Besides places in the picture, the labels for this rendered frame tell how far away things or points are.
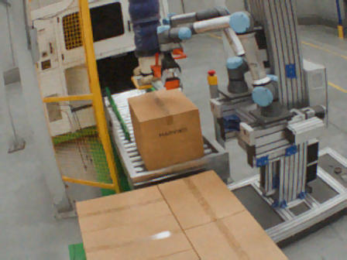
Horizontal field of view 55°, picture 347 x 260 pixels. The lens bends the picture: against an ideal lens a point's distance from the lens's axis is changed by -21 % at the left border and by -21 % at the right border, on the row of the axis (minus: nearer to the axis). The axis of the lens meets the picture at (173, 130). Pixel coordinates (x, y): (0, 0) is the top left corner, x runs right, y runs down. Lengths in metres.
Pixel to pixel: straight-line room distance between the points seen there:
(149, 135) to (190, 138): 0.28
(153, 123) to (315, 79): 1.18
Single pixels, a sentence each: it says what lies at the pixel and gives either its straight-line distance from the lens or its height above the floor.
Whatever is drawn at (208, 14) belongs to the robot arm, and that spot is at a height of 1.60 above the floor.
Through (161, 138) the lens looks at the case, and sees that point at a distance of 2.75.
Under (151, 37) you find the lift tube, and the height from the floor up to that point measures 1.47.
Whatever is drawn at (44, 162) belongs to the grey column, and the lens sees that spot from 3.43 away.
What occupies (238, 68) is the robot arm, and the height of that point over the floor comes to 1.21.
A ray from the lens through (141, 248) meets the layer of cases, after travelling 2.15.
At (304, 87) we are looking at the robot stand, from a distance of 2.59.
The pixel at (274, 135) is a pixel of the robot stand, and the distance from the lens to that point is 2.32.
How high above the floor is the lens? 1.89
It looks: 22 degrees down
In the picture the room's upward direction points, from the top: 9 degrees counter-clockwise
